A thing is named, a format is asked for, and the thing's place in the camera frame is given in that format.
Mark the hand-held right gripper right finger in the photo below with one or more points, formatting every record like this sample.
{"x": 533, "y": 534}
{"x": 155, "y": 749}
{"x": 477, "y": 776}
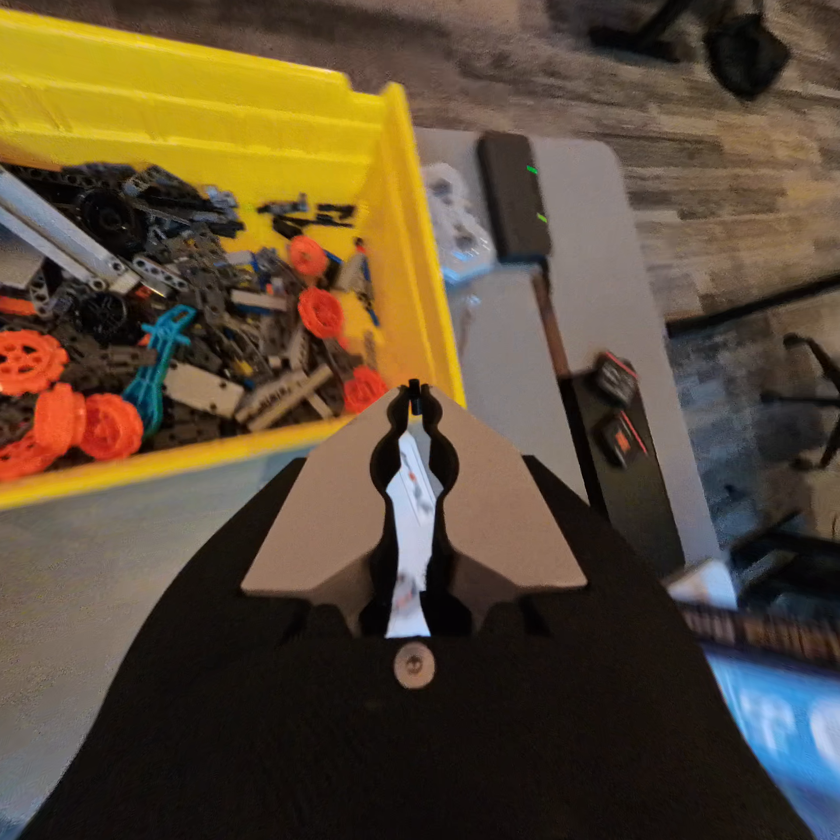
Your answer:
{"x": 512, "y": 525}

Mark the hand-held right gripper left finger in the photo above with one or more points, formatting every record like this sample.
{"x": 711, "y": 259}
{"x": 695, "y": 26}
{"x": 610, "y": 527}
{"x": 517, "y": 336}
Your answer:
{"x": 322, "y": 525}

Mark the small dark connector piece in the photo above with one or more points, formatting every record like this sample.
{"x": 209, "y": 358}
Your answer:
{"x": 416, "y": 394}

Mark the pile of building block parts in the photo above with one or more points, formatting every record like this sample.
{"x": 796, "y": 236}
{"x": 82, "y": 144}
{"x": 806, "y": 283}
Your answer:
{"x": 197, "y": 341}

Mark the yellow plastic bin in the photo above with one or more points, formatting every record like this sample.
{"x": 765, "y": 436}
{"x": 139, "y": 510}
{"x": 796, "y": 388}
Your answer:
{"x": 197, "y": 118}

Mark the black desk pad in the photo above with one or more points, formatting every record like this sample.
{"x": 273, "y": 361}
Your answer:
{"x": 643, "y": 512}

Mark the grey desk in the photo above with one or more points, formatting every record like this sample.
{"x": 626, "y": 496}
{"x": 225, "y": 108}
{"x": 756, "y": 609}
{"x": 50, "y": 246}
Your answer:
{"x": 525, "y": 381}

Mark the open instruction manual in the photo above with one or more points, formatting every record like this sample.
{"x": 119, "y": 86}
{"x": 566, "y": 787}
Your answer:
{"x": 414, "y": 525}

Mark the small black battery pack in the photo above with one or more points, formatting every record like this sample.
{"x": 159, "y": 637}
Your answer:
{"x": 614, "y": 378}
{"x": 625, "y": 437}

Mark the teal paddle piece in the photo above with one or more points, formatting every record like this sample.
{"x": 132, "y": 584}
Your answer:
{"x": 158, "y": 361}

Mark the blue robot kit box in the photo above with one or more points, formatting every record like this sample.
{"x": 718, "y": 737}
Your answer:
{"x": 775, "y": 683}

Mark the white remote controller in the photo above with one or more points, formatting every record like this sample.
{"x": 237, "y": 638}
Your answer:
{"x": 457, "y": 223}

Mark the black rectangular power bank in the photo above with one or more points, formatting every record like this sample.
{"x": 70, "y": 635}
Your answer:
{"x": 512, "y": 197}

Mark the black office chair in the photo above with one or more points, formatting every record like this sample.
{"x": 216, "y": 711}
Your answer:
{"x": 814, "y": 394}

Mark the black bag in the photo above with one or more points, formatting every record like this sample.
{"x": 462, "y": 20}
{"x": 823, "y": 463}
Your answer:
{"x": 748, "y": 53}

